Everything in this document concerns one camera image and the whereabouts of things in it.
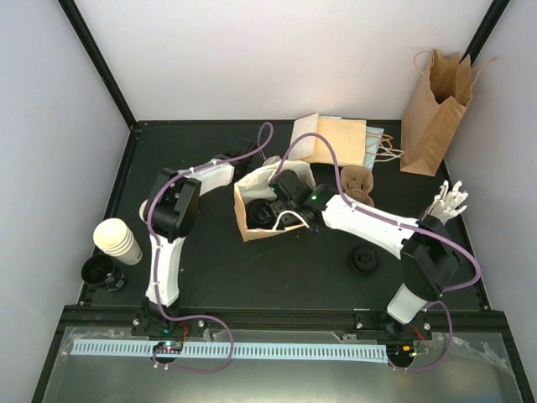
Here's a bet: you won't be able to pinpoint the black plastic cup lid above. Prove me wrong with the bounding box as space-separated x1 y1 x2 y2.
246 199 276 230

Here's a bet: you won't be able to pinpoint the orange paper bag white handles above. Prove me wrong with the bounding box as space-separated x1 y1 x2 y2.
233 157 305 242

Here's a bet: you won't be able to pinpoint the white paper cup stack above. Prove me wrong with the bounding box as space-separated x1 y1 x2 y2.
138 199 148 222
93 218 143 265

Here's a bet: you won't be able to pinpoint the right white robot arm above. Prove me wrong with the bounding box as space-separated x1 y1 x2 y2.
268 170 461 339

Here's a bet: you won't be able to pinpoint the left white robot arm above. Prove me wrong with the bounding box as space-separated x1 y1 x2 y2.
139 144 263 335

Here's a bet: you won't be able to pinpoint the black cup near left arm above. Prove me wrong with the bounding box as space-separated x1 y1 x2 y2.
81 254 126 292

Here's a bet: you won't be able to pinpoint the tan flat paper bag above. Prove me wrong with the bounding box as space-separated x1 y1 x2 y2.
289 113 399 165

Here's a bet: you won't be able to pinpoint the right black lid stack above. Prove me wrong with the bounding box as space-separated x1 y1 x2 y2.
350 246 378 275

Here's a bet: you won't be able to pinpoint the light blue flat paper bag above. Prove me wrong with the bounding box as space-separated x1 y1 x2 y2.
317 116 384 170

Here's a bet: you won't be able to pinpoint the white stirrer bundle in cup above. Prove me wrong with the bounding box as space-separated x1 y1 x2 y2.
421 181 469 225

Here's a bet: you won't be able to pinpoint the standing brown paper bag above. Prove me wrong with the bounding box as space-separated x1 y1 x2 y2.
400 50 486 176

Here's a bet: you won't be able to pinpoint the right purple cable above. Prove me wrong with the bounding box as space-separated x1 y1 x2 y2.
276 132 482 292

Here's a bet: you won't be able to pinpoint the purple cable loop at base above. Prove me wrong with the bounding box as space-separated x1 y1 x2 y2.
150 313 235 374

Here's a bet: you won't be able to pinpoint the light blue cable duct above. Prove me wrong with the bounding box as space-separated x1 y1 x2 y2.
70 339 388 364

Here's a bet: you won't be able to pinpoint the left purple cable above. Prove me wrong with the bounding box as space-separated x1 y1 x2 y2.
144 122 275 324

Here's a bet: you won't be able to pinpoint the right black frame post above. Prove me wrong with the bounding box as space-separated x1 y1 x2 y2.
460 0 510 65

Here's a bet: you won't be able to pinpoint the black frame post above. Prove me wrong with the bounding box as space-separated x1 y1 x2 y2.
58 0 137 128
460 0 510 65

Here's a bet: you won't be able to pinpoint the left black frame post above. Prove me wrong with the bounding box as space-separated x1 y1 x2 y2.
58 0 137 128

